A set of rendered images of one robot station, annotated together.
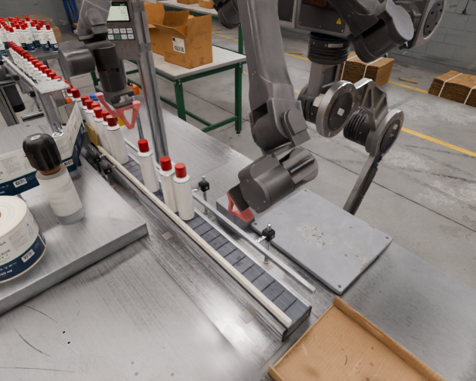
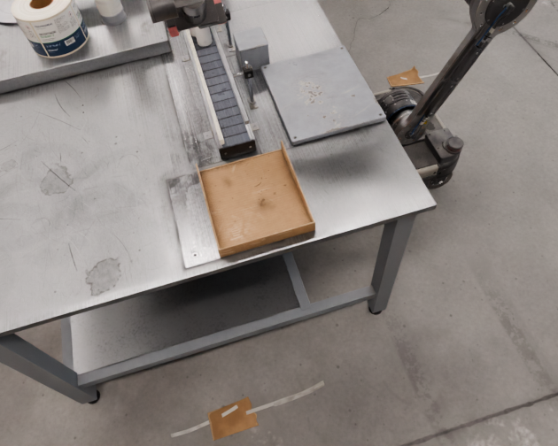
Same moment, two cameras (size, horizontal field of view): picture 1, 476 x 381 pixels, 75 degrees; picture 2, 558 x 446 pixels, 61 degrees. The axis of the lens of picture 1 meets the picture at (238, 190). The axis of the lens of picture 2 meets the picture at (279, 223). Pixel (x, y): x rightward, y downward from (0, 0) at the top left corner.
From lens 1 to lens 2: 0.87 m
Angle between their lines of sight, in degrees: 28
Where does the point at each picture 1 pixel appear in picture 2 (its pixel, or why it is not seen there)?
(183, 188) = not seen: hidden behind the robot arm
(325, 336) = (256, 165)
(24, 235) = (66, 22)
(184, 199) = not seen: hidden behind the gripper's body
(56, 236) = (96, 34)
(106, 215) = (141, 26)
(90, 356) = (92, 124)
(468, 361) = (352, 219)
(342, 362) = (254, 185)
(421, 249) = not seen: outside the picture
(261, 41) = not seen: outside the picture
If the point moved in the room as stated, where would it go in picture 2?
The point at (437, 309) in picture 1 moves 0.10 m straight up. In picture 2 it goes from (368, 182) to (372, 159)
